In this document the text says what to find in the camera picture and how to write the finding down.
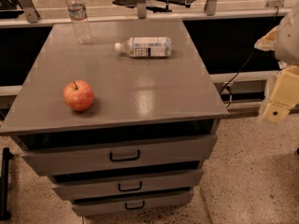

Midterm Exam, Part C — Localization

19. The top grey drawer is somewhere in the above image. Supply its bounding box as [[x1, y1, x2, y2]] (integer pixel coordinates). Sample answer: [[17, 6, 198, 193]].
[[22, 133, 217, 175]]

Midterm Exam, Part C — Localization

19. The red apple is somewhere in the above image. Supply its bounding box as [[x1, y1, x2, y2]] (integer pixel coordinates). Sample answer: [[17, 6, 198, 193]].
[[63, 80, 94, 112]]

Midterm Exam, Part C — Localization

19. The grey drawer cabinet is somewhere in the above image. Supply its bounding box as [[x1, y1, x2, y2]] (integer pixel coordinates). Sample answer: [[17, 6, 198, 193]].
[[1, 20, 226, 205]]

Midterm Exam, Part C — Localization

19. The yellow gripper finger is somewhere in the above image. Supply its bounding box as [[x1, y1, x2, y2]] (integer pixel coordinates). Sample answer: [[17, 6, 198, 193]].
[[261, 65, 299, 123]]

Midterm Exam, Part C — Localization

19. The bottom grey drawer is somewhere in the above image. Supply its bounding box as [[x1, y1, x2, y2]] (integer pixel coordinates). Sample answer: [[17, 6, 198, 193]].
[[72, 189, 193, 217]]

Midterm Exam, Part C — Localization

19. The blue label plastic bottle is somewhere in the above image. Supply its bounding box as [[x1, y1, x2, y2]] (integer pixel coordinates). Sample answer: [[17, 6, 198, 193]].
[[115, 36, 172, 58]]

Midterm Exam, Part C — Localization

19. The black metal bar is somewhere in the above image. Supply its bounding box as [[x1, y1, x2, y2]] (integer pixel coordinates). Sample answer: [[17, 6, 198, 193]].
[[0, 147, 13, 221]]

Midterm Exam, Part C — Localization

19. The grey drawer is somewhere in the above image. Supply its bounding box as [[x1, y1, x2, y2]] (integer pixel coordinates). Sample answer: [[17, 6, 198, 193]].
[[22, 133, 217, 175], [52, 169, 203, 201], [72, 189, 193, 217]]

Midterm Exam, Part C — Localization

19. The clear upright water bottle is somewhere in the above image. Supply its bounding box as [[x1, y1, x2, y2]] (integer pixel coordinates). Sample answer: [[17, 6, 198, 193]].
[[66, 0, 92, 45]]

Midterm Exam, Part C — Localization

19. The black cable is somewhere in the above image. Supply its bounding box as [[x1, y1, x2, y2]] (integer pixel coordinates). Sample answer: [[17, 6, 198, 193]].
[[219, 5, 280, 108]]

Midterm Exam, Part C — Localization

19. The middle grey drawer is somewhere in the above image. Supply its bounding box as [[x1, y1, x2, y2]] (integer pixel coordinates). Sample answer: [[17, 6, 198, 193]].
[[52, 169, 203, 201]]

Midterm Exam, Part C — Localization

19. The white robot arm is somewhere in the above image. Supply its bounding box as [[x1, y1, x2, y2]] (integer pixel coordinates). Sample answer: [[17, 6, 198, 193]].
[[254, 3, 299, 123]]

